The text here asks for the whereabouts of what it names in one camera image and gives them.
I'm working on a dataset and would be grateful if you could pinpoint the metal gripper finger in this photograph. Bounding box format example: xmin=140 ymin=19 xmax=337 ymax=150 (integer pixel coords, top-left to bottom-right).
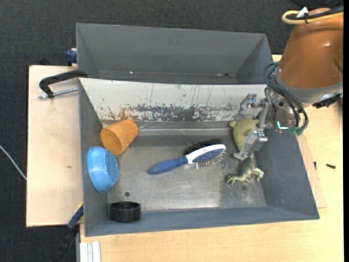
xmin=234 ymin=92 xmax=267 ymax=122
xmin=232 ymin=129 xmax=269 ymax=161

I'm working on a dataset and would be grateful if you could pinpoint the yellow-green plush toy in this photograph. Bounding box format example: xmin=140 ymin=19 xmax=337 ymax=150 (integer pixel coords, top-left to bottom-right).
xmin=228 ymin=118 xmax=260 ymax=153

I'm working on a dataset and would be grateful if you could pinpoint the green toy dinosaur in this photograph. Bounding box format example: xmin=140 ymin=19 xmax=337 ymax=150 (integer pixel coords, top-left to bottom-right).
xmin=226 ymin=156 xmax=265 ymax=186

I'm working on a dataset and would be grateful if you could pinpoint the blue and white hairbrush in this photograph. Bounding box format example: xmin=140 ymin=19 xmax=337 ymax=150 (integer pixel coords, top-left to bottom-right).
xmin=147 ymin=144 xmax=227 ymax=176

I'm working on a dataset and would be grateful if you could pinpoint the grey metal bin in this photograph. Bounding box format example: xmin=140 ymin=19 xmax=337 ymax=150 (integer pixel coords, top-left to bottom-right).
xmin=75 ymin=22 xmax=320 ymax=237

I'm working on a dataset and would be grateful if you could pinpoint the orange plastic cup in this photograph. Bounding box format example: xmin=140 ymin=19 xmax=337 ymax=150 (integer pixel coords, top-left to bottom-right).
xmin=99 ymin=119 xmax=140 ymax=156

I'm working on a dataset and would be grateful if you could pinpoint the black round cap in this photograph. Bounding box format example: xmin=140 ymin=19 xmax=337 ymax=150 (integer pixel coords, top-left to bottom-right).
xmin=109 ymin=201 xmax=142 ymax=223

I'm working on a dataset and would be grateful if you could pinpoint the blue plastic bowl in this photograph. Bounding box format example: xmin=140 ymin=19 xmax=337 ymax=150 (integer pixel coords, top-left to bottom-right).
xmin=86 ymin=146 xmax=120 ymax=194

